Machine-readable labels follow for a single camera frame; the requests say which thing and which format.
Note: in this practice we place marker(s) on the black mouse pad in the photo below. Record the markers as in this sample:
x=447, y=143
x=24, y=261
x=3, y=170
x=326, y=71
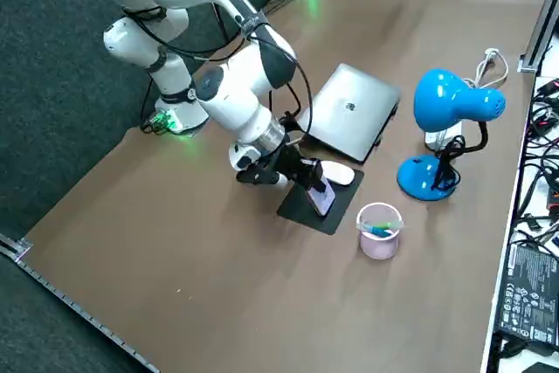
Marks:
x=345, y=198

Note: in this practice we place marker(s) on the blue pen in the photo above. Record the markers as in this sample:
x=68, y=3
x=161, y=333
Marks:
x=371, y=230

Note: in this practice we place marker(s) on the black labelled power adapter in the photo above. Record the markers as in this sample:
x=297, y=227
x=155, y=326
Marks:
x=528, y=290

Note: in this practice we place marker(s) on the aluminium table edge rail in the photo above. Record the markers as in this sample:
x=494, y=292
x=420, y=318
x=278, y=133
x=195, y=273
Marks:
x=65, y=294

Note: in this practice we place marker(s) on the aluminium post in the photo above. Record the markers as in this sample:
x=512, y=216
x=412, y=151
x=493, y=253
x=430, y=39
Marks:
x=539, y=19

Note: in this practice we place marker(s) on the purple smartphone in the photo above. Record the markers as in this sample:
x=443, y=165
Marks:
x=323, y=205

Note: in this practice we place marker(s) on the blue desk lamp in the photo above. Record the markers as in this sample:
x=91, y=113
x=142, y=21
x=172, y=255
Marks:
x=445, y=98

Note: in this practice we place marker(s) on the grey laptop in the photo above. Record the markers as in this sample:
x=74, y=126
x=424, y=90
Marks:
x=349, y=111

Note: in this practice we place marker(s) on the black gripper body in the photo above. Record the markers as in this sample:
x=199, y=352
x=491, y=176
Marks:
x=294, y=165

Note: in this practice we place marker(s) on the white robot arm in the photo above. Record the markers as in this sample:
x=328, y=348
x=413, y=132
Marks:
x=227, y=98

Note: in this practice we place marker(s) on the white computer mouse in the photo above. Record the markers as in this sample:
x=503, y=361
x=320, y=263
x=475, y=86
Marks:
x=338, y=174

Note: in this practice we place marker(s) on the green pen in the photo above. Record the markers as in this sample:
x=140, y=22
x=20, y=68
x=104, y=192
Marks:
x=386, y=229

